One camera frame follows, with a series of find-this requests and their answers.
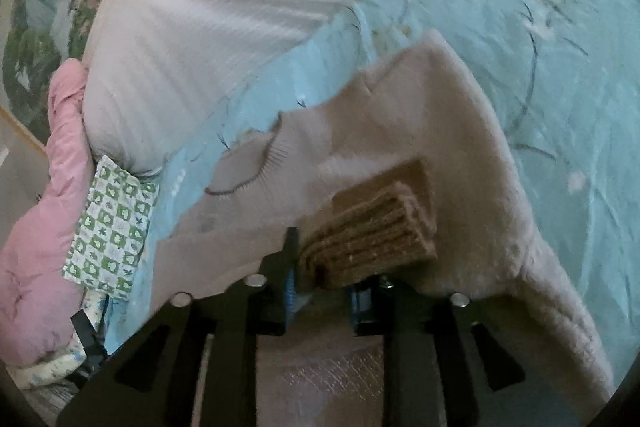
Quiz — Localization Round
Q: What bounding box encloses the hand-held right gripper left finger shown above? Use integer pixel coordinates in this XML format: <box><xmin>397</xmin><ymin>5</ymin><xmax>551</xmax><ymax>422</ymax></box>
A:
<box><xmin>55</xmin><ymin>227</ymin><xmax>301</xmax><ymax>427</ymax></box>

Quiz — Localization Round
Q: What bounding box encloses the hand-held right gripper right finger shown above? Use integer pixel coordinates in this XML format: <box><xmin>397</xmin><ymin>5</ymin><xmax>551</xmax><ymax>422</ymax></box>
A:
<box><xmin>349</xmin><ymin>276</ymin><xmax>527</xmax><ymax>427</ymax></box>

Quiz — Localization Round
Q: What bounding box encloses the green checked small pillow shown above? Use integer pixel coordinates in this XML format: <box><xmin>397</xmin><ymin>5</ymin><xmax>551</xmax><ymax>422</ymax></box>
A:
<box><xmin>62</xmin><ymin>155</ymin><xmax>161</xmax><ymax>298</ymax></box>

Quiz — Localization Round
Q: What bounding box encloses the beige knit sweater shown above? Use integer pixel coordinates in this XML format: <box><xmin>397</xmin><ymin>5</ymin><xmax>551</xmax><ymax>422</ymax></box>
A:
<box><xmin>150</xmin><ymin>29</ymin><xmax>618</xmax><ymax>427</ymax></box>

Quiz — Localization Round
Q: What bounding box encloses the yellow cartoon print pillow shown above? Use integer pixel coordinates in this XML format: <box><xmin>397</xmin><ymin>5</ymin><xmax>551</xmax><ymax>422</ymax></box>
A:
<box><xmin>10</xmin><ymin>292</ymin><xmax>108</xmax><ymax>390</ymax></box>

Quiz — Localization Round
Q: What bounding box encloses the pink quilt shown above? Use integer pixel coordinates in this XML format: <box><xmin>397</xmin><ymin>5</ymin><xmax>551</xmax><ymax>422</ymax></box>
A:
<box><xmin>0</xmin><ymin>59</ymin><xmax>101</xmax><ymax>368</ymax></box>

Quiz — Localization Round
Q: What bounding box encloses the white striped pillow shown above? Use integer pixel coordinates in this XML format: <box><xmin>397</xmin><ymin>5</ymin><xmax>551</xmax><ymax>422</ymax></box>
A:
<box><xmin>82</xmin><ymin>0</ymin><xmax>481</xmax><ymax>172</ymax></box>

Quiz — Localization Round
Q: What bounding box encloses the black strap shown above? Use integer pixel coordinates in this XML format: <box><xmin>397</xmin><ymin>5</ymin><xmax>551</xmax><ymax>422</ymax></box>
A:
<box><xmin>70</xmin><ymin>307</ymin><xmax>108</xmax><ymax>388</ymax></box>

